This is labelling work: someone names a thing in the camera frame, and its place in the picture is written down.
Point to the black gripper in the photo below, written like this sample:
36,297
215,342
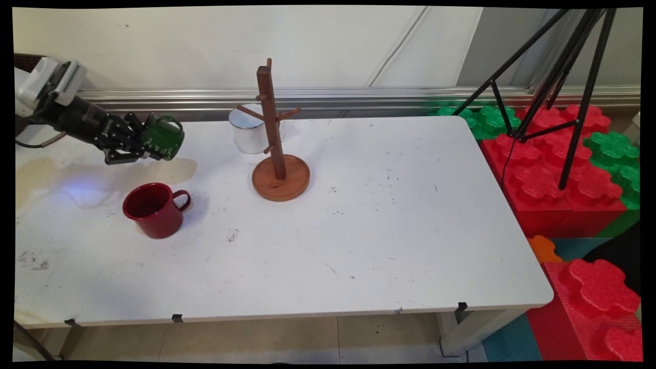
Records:
87,125

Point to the green enamel mug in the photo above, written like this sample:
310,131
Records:
166,141

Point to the red enamel mug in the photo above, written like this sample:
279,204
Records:
159,220

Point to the white enamel mug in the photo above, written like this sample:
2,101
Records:
248,136

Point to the brown woven basket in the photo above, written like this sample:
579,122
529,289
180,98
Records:
25,59

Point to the wooden mug tree stand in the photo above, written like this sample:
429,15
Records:
281,182

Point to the green foam block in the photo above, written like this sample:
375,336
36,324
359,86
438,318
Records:
612,148
492,120

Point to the white table leg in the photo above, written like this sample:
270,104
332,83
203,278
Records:
476,330

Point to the teal foam floor mat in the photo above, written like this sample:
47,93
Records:
574,247
512,341

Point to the tall red foam block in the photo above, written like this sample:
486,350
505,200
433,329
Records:
589,307

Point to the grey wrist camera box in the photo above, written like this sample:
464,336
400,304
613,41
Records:
72,82

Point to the aluminium wall rail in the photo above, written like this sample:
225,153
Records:
359,97

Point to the black camera tripod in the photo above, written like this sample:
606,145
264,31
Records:
576,128

